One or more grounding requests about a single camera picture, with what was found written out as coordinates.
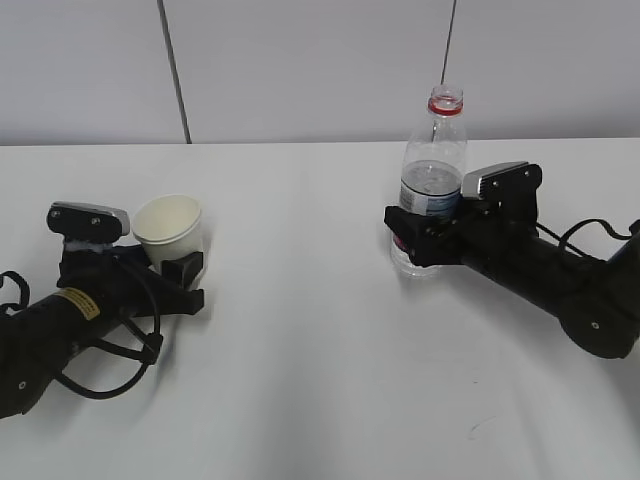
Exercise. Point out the clear plastic water bottle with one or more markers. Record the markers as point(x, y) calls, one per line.
point(434, 160)

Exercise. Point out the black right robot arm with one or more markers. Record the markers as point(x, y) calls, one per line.
point(595, 301)

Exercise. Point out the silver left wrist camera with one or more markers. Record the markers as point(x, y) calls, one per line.
point(88, 223)

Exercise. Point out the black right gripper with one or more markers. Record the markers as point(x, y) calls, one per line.
point(490, 237)

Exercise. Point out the white paper cup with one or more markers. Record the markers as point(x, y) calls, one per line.
point(169, 228)

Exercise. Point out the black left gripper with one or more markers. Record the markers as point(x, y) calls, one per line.
point(125, 276)

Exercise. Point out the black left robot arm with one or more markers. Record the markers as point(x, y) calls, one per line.
point(39, 340)

